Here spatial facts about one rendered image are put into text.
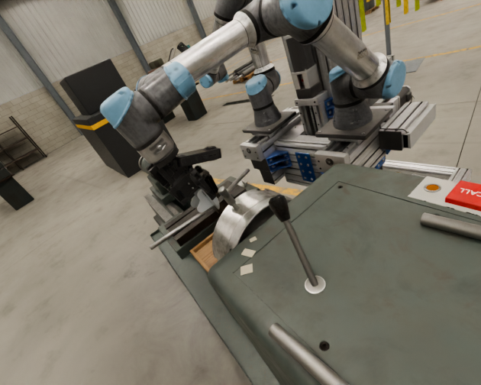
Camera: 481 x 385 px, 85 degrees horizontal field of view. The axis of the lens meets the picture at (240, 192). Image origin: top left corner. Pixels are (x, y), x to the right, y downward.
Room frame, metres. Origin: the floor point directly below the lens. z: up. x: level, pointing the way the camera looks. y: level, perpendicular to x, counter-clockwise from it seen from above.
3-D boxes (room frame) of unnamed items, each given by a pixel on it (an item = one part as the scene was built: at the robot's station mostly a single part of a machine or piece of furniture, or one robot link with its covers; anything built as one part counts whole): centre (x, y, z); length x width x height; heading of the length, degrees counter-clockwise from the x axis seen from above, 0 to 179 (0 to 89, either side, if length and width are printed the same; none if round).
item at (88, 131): (6.12, 1.76, 0.98); 1.81 x 1.22 x 1.95; 28
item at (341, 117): (0.98, -0.55, 1.21); 0.15 x 0.15 x 0.10
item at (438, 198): (0.34, -0.37, 1.23); 0.13 x 0.08 x 0.06; 22
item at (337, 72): (0.97, -0.55, 1.33); 0.13 x 0.12 x 0.14; 19
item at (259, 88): (1.42, -0.31, 1.33); 0.13 x 0.12 x 0.14; 140
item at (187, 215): (1.18, 0.20, 0.95); 0.43 x 0.18 x 0.04; 112
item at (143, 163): (1.76, 0.46, 1.01); 0.30 x 0.20 x 0.29; 22
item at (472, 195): (0.32, -0.38, 1.26); 0.06 x 0.06 x 0.02; 22
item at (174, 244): (1.23, 0.20, 0.90); 0.53 x 0.30 x 0.06; 112
